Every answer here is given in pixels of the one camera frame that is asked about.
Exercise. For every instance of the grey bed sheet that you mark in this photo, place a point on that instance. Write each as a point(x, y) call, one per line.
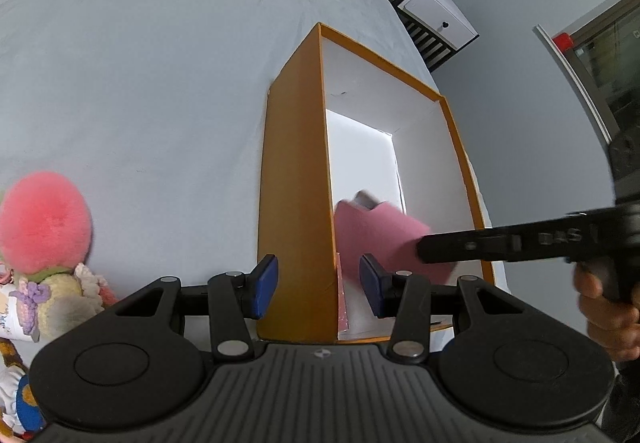
point(150, 73)

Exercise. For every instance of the white blue plush toy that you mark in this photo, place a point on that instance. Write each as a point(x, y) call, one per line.
point(20, 403)

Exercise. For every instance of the window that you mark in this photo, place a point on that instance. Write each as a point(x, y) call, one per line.
point(607, 58)

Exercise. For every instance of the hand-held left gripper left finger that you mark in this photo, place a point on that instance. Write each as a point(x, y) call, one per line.
point(265, 285)

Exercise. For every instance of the crochet flower doll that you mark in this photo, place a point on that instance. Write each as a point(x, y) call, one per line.
point(55, 298)

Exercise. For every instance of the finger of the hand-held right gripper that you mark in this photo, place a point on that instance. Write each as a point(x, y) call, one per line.
point(470, 245)

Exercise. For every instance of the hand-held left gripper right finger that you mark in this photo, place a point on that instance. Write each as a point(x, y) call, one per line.
point(370, 285)

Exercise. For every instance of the red object on windowsill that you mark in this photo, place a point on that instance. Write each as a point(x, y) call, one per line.
point(563, 42)

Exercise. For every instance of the white black bedside cabinet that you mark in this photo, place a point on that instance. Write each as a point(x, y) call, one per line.
point(435, 8)

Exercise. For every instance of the pink fluffy ball plush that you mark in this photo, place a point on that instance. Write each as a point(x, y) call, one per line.
point(45, 218)

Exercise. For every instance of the orange cardboard box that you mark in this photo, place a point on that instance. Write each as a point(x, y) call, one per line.
point(295, 173)

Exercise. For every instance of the pink cloth pouch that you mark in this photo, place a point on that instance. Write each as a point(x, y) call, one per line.
point(380, 233)

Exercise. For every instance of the person's right hand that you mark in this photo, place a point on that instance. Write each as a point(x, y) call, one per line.
point(610, 328)

